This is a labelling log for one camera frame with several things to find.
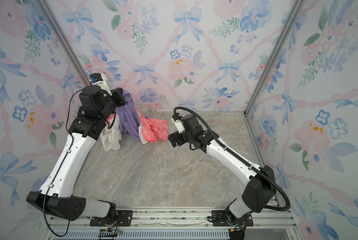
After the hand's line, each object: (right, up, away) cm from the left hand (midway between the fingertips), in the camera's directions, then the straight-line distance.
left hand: (122, 86), depth 65 cm
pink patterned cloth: (+7, -19, +33) cm, 39 cm away
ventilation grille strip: (+9, -68, +5) cm, 69 cm away
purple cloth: (-2, -13, +14) cm, 19 cm away
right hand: (+23, -21, +14) cm, 34 cm away
